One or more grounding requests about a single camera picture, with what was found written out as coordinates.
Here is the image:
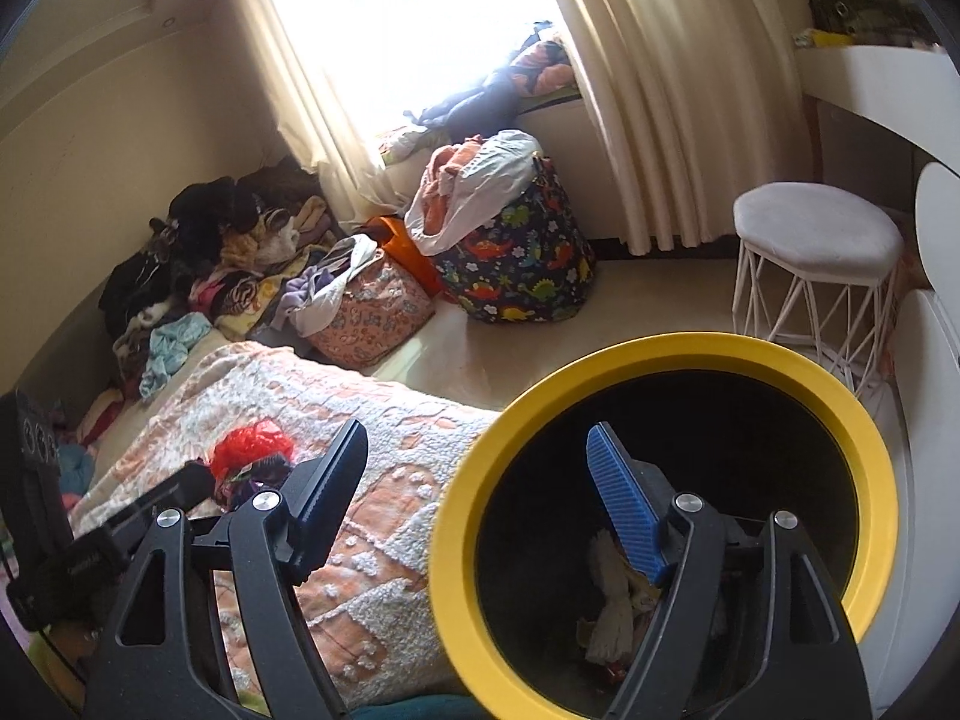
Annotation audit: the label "narrow cream curtain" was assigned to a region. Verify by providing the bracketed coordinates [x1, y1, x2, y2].
[217, 0, 391, 233]

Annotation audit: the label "peach patterned blanket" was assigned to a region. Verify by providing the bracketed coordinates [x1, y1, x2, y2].
[67, 341, 500, 698]

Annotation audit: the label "white grey garment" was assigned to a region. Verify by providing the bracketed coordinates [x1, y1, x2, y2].
[281, 234, 376, 338]

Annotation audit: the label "yellow rimmed trash bin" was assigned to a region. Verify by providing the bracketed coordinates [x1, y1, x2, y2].
[429, 334, 910, 720]

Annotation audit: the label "white vanity desk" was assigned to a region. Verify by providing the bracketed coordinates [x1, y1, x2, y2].
[795, 45, 960, 166]

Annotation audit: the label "pink patterned fabric bag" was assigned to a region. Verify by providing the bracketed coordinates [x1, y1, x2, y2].
[307, 247, 436, 370]

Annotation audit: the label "dinosaur print laundry bag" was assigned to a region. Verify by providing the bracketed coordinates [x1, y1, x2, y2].
[435, 157, 597, 323]

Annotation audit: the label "pile of clothes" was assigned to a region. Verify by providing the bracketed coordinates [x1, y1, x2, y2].
[97, 165, 353, 361]

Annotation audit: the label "wide cream curtain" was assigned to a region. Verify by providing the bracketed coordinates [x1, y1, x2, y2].
[525, 0, 818, 256]

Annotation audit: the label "window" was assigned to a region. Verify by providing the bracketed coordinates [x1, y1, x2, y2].
[262, 0, 571, 151]

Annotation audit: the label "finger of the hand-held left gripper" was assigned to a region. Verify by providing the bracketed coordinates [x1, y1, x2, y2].
[71, 461, 215, 541]

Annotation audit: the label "orange bag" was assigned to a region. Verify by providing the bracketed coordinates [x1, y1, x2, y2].
[364, 216, 443, 301]

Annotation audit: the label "teal cushion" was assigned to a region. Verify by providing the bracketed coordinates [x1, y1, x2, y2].
[352, 690, 481, 720]

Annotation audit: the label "white round stool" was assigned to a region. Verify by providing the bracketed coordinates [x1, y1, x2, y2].
[731, 182, 905, 406]

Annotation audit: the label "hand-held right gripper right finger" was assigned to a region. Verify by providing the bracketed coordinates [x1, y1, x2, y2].
[586, 422, 875, 720]

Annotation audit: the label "white rounded cabinet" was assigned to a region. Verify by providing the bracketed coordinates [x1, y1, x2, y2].
[855, 161, 960, 691]

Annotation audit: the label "red white cloth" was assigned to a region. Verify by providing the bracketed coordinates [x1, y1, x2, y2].
[75, 390, 125, 451]

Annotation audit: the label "orange towel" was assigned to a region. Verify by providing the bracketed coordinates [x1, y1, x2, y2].
[420, 135, 488, 233]

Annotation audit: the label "purple patterned snack wrapper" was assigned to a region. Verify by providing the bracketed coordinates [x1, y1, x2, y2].
[214, 454, 293, 511]

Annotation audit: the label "dark handbag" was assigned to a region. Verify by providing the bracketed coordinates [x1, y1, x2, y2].
[808, 0, 938, 50]

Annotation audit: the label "grey bed headboard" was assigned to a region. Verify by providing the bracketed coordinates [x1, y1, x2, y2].
[19, 270, 151, 406]

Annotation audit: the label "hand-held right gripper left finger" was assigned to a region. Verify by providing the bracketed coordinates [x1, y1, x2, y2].
[82, 418, 370, 720]

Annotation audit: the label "light blue cloth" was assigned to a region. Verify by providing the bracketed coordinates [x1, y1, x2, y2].
[139, 313, 215, 398]

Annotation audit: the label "clothes on window sill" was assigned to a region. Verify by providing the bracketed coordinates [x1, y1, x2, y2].
[375, 22, 586, 158]

